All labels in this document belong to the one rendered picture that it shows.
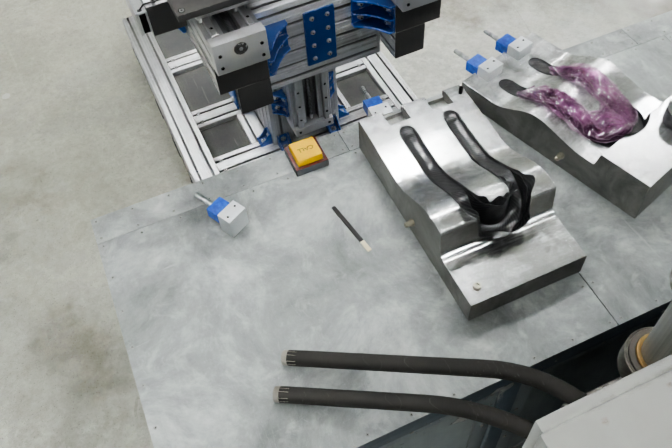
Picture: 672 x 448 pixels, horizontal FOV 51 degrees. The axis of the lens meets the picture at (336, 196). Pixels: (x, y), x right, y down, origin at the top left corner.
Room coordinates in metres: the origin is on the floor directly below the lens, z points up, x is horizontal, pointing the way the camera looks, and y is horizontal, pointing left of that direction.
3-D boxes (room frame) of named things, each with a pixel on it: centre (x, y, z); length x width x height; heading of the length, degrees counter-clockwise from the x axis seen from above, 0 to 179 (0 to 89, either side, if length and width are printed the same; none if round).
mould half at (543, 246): (0.90, -0.27, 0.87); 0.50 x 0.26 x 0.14; 20
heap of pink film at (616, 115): (1.11, -0.57, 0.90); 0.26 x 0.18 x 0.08; 37
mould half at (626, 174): (1.11, -0.58, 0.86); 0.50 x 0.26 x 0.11; 37
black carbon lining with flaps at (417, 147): (0.92, -0.28, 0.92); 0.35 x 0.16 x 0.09; 20
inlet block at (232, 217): (0.92, 0.26, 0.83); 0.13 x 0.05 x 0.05; 49
